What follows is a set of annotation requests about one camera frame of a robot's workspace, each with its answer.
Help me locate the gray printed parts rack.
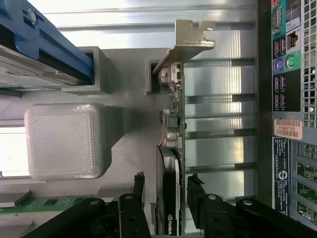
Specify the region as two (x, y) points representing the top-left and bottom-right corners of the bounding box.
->
(0, 46), (186, 238)

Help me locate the hard disk with blue caddy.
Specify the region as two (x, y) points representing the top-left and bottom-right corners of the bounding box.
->
(0, 0), (95, 94)

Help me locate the green RAM stick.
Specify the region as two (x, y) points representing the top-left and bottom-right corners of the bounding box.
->
(0, 195), (117, 215)

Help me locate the open black PC case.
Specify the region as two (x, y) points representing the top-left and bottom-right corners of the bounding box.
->
(256, 0), (317, 228)

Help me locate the silver CPU chip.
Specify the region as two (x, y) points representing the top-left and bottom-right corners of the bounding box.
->
(0, 126), (27, 178)

